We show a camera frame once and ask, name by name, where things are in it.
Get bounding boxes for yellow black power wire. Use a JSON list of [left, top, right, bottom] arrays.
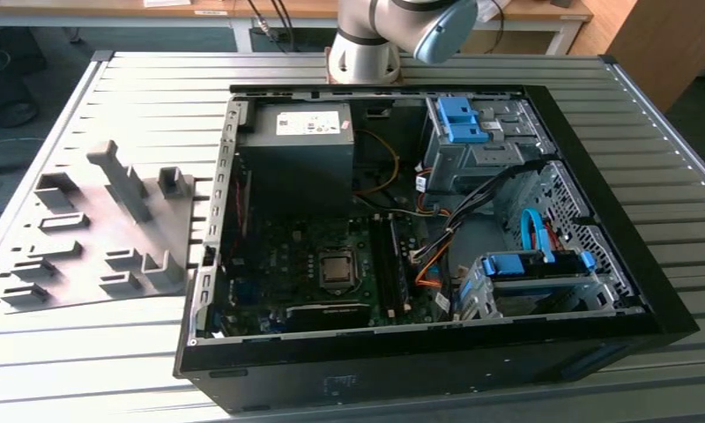
[[354, 130, 401, 195]]

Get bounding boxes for metal socket cover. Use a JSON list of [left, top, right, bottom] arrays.
[[314, 249, 362, 291]]

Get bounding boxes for blue SATA wire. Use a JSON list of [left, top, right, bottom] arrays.
[[521, 207, 557, 264]]

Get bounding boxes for thick black wire bundle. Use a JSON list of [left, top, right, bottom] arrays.
[[442, 159, 548, 234]]

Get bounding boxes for CPU socket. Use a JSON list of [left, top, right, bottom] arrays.
[[313, 248, 362, 292]]

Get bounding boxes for grey power supply unit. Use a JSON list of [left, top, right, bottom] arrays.
[[237, 101, 357, 212]]

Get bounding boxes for metal drive cage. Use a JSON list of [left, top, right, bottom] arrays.
[[422, 94, 560, 195]]

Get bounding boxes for black cable silver connector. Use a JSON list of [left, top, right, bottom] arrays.
[[244, 0, 273, 40]]

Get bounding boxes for grey parts rack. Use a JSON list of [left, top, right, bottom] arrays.
[[0, 139, 213, 315]]

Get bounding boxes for black white wire bundle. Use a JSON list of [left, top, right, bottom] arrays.
[[409, 219, 457, 265]]

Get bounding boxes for wooden cabinet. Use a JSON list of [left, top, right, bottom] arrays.
[[581, 0, 705, 114]]

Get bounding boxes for silver CPU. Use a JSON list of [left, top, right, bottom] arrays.
[[320, 256, 357, 284]]

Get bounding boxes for black graphics card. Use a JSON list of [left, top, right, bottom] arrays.
[[284, 301, 372, 331]]

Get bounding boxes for metal disk bay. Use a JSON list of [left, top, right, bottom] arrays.
[[452, 251, 628, 322]]

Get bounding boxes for black open PC case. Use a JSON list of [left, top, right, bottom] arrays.
[[173, 83, 700, 414]]

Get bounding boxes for orange yellow power wires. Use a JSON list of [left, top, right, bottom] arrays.
[[414, 244, 452, 287]]

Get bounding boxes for blue drive bay latch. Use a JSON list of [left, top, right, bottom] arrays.
[[437, 96, 489, 145]]

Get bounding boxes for blue disk carrier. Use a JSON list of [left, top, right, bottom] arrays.
[[480, 250, 594, 278]]

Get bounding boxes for wooden desk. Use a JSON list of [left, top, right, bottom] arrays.
[[0, 0, 594, 56]]

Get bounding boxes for green motherboard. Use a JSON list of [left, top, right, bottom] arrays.
[[220, 211, 448, 336]]

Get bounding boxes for coloured drive power wires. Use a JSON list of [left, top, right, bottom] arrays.
[[413, 165, 452, 218]]

